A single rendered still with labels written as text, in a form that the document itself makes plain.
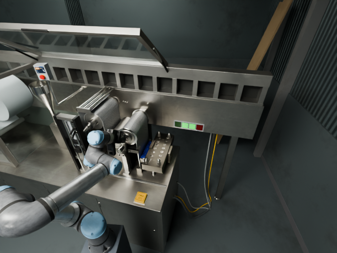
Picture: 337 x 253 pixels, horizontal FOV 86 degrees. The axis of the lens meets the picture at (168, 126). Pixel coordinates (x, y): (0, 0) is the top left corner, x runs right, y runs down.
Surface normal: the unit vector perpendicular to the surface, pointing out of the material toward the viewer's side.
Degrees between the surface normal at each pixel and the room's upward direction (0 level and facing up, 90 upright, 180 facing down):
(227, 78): 90
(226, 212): 0
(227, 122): 90
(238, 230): 0
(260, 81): 90
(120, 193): 0
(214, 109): 90
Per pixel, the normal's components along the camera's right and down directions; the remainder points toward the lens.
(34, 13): -0.07, 0.60
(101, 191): 0.00, -0.80
